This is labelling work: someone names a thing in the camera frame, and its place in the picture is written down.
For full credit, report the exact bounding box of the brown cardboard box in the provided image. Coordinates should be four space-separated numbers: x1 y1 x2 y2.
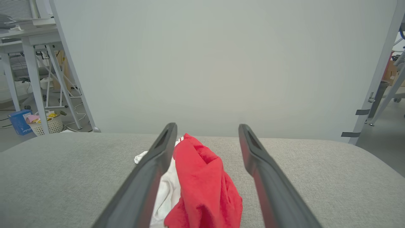
52 51 72 91

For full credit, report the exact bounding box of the white woven laundry basket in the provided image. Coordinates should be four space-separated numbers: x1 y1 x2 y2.
27 110 64 136

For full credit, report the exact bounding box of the blue box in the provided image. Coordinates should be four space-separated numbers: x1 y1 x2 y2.
8 110 33 136

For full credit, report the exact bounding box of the white backdrop panel with frame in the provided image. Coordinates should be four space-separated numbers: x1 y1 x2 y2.
49 0 405 145

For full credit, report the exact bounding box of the red garment with white stripes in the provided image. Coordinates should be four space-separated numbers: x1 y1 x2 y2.
134 133 243 228

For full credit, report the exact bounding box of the white metal rack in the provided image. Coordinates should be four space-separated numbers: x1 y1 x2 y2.
36 51 81 110

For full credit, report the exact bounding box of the white desk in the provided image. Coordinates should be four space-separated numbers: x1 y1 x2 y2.
0 17 95 135

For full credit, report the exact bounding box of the grey metal stand leg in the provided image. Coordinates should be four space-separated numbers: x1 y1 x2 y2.
370 62 405 126

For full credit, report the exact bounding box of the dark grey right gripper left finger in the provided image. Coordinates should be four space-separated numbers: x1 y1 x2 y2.
92 123 178 228

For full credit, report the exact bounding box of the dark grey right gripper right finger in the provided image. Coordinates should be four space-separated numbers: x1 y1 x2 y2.
238 123 322 228

